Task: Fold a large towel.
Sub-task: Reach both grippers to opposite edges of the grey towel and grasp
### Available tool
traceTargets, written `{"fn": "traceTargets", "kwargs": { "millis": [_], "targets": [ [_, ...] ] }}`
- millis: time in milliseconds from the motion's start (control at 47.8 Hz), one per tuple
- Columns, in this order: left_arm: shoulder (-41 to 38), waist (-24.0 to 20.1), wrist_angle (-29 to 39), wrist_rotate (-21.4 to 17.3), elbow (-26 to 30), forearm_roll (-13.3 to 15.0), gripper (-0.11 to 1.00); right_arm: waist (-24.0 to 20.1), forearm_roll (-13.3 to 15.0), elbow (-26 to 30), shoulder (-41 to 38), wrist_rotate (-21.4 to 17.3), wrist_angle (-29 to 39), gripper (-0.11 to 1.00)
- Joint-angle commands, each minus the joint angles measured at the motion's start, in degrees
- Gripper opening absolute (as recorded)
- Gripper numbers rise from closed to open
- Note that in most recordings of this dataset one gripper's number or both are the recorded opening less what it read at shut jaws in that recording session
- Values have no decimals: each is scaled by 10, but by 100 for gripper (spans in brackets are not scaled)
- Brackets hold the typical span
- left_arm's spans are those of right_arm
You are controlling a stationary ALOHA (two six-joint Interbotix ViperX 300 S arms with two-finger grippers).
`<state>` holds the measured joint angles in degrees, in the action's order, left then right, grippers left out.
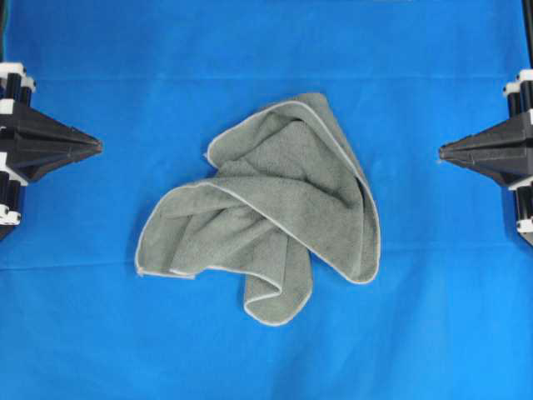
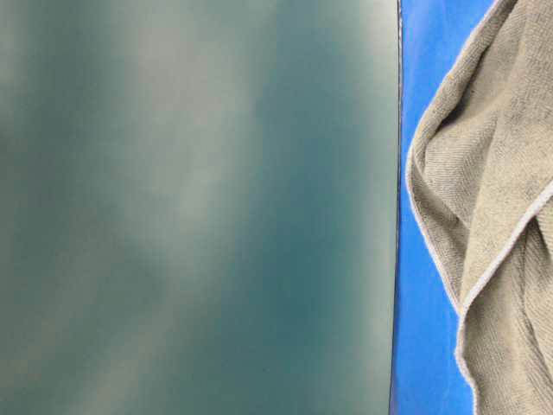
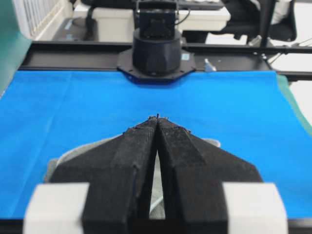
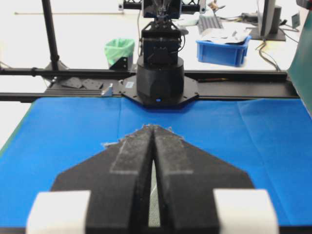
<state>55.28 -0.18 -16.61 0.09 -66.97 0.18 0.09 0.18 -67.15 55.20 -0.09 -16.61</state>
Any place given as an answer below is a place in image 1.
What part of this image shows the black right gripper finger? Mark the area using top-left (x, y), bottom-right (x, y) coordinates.
top-left (439, 110), bottom-right (532, 153)
top-left (439, 152), bottom-right (532, 188)

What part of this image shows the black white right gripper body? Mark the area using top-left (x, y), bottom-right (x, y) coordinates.
top-left (502, 68), bottom-right (533, 247)

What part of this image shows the grey-green microfibre towel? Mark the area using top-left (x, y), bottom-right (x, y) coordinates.
top-left (135, 92), bottom-right (381, 327)

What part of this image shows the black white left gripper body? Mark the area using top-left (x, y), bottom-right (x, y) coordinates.
top-left (0, 61), bottom-right (37, 241)

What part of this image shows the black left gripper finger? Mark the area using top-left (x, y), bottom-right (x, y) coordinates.
top-left (1, 145), bottom-right (103, 186)
top-left (1, 99), bottom-right (102, 147)

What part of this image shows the blue table cloth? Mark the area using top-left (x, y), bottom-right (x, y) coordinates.
top-left (1, 1), bottom-right (532, 399)

